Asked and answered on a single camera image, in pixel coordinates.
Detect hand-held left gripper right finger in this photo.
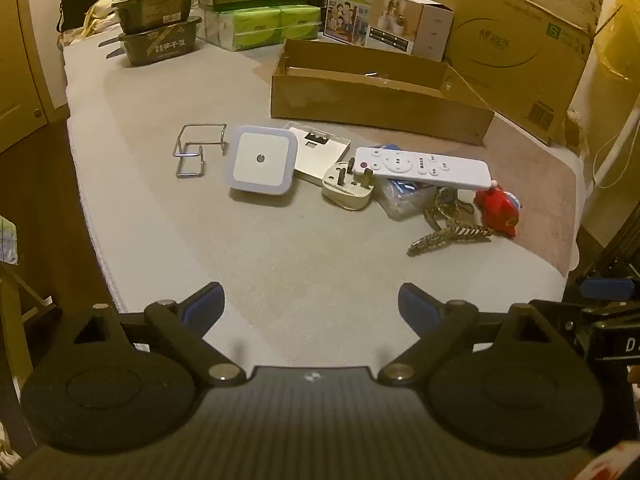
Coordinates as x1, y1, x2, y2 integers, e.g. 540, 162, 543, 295
377, 282, 588, 387

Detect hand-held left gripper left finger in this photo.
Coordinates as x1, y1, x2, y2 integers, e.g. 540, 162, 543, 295
65, 281, 247, 387

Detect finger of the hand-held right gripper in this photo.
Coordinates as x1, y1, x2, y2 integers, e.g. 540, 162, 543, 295
577, 276, 640, 305
531, 299, 640, 331

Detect zebra striped hair clip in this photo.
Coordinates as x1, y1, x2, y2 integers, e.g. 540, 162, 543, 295
407, 225, 496, 257

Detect blue tissue packet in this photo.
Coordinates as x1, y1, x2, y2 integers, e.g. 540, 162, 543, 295
375, 177, 451, 221

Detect red toy figure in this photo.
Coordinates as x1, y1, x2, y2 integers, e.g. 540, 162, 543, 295
472, 182, 523, 238

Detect beige plug adapter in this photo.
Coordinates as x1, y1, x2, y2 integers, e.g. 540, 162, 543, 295
320, 157, 377, 212

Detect white remote control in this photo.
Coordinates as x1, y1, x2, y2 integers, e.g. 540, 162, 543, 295
353, 146, 492, 190

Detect white square night light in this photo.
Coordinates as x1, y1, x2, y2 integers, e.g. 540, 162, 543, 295
227, 124, 300, 197

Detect metal wire rack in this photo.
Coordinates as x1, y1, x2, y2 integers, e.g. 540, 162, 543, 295
172, 122, 232, 179

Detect white card box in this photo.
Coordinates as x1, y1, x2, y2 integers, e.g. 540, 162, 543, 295
282, 121, 353, 187

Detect shallow cardboard tray box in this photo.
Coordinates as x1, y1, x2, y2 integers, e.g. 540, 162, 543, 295
270, 38, 496, 147

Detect black metal stand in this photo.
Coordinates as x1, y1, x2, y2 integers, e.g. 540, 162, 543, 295
575, 225, 640, 281

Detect white floor stand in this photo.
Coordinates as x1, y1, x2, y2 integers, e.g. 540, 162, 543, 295
592, 110, 640, 191

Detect checked cloth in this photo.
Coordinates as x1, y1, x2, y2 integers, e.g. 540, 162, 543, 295
0, 215, 20, 266

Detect yellow plastic bag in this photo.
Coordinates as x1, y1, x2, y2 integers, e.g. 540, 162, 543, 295
595, 0, 640, 111

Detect black food container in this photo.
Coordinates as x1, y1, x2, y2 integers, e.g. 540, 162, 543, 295
111, 0, 199, 33
117, 16, 203, 67

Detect large brown cardboard box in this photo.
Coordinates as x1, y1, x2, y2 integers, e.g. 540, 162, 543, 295
425, 0, 606, 147

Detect white product box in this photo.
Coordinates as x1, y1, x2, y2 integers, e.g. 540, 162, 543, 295
364, 0, 455, 62

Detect green tissue pack bundle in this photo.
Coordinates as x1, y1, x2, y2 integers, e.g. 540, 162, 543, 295
196, 5, 321, 52

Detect wooden door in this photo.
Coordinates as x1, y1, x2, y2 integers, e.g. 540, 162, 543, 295
0, 0, 71, 153

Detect pale plastic bag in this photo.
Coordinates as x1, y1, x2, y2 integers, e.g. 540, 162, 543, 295
82, 0, 121, 36

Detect black bag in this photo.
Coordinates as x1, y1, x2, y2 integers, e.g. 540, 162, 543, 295
56, 0, 123, 34

